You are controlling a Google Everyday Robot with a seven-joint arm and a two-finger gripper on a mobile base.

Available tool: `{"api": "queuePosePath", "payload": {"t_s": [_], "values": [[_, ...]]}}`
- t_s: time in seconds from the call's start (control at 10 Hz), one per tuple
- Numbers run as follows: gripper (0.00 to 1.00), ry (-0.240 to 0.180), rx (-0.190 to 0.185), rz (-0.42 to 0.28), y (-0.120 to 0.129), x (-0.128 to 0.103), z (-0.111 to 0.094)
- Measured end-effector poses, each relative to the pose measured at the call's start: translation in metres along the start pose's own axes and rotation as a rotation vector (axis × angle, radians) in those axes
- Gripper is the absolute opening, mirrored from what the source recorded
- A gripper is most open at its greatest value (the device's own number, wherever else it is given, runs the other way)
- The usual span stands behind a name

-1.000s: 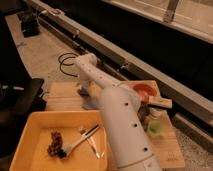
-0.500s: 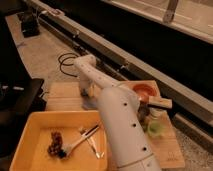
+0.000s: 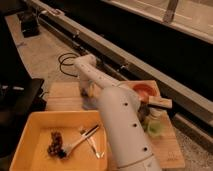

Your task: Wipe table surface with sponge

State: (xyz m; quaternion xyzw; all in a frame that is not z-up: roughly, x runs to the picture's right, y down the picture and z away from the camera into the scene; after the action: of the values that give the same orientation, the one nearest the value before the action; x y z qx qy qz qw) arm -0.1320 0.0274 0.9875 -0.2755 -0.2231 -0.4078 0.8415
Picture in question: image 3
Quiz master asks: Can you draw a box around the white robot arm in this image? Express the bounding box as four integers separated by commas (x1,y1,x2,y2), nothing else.
74,54,162,171

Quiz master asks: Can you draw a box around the blue cloth piece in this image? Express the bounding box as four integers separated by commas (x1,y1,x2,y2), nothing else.
82,98,97,110

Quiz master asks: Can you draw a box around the wooden cutting board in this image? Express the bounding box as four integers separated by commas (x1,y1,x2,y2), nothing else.
46,82,185,169

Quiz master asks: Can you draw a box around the red bowl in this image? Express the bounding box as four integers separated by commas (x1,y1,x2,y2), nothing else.
133,84,156,103

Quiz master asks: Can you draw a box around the dark spice jar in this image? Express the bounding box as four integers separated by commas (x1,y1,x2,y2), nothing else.
139,104,150,122

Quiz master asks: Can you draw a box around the wooden block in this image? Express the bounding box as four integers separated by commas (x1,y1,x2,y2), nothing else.
148,96,172,109

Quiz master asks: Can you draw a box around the black chair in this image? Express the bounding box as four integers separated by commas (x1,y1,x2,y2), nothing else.
0,79,46,158

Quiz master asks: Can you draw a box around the bunch of dark grapes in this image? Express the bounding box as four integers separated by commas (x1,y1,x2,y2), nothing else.
47,132,65,158

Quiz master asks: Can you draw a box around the metal fork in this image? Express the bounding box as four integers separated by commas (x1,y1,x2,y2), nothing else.
78,127,104,159

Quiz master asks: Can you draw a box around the green plastic cup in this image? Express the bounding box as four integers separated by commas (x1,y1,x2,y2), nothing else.
146,121,163,137

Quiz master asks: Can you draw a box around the black box device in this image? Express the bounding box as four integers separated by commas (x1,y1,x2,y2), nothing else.
17,11,39,38

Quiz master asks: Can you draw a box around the yellow plastic bin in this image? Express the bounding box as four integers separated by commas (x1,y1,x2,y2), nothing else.
9,111,107,171

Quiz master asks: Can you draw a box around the black coiled cable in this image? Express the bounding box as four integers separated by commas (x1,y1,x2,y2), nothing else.
57,52,83,78

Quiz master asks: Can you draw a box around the long metal rail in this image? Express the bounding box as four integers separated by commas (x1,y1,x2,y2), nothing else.
25,0,213,128

